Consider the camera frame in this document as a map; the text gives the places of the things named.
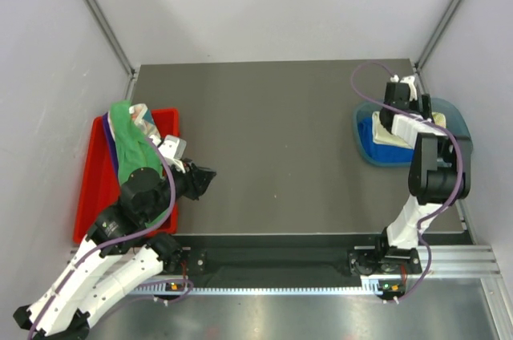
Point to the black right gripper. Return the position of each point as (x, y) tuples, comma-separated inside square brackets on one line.
[(426, 107)]

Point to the white slotted cable duct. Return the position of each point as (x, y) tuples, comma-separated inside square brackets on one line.
[(365, 286)]

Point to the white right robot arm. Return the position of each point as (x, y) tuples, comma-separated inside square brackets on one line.
[(440, 169)]

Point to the light patterned towel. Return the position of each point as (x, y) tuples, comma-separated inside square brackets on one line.
[(142, 118)]

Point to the yellow patterned towel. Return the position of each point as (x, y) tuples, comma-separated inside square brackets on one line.
[(403, 136)]

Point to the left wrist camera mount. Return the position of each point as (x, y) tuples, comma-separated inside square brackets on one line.
[(172, 149)]

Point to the blue towel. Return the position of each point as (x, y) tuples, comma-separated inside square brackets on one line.
[(380, 155)]

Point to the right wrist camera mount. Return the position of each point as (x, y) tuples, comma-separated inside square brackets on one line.
[(410, 81)]

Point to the green towel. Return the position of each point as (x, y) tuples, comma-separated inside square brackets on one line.
[(132, 150)]

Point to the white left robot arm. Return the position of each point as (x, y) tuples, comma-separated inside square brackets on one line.
[(120, 251)]

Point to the translucent blue tray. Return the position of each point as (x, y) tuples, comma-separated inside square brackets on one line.
[(455, 122)]

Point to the red plastic bin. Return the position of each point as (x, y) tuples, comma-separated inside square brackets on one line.
[(100, 187)]

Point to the purple towel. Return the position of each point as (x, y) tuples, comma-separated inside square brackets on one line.
[(110, 142)]

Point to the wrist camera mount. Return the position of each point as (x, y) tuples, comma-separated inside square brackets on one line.
[(410, 81), (172, 149)]

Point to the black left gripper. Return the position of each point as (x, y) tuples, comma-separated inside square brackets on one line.
[(197, 178)]

